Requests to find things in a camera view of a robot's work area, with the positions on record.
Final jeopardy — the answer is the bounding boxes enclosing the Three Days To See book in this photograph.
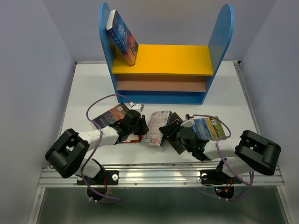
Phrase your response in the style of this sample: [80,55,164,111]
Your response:
[159,112,185,154]

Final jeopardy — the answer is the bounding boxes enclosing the aluminium mounting rail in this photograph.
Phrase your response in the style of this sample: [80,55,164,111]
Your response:
[37,163,286,189]

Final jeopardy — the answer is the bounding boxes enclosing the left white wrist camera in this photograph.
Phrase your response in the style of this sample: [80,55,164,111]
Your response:
[129,102,144,115]

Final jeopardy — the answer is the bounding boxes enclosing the red bordered cream book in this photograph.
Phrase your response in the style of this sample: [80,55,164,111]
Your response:
[123,134,142,143]

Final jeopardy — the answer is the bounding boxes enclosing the blue and yellow bookshelf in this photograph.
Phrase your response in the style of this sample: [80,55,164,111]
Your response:
[99,2,235,105]

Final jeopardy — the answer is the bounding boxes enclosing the floral Little Women book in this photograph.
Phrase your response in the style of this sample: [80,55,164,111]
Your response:
[141,111,172,147]

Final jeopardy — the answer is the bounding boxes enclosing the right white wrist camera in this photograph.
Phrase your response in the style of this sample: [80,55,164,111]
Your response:
[181,114,195,127]

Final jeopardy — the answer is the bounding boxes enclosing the blue Jane Eyre book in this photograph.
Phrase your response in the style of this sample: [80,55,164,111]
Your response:
[106,9,139,66]

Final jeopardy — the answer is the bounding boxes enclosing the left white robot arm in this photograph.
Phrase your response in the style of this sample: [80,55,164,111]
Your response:
[45,110,149,185]

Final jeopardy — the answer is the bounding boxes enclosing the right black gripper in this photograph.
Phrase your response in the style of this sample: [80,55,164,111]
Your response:
[158,119,192,152]

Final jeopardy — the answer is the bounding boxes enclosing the dark sunset paperback book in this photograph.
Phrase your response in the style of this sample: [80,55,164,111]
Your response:
[93,103,129,128]

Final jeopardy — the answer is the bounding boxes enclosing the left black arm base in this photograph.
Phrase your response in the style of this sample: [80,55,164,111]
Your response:
[75,159,121,204]

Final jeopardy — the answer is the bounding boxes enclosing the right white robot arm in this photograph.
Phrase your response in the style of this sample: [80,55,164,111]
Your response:
[159,121,281,185]

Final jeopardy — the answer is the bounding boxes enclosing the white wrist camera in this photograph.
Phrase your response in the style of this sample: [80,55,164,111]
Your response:
[129,102,144,115]
[181,114,195,127]

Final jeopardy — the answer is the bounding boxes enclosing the blue Animal Farm book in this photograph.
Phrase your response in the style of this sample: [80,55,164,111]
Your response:
[191,118,225,141]

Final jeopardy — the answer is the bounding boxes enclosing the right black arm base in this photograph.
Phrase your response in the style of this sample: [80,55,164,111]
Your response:
[199,161,241,200]

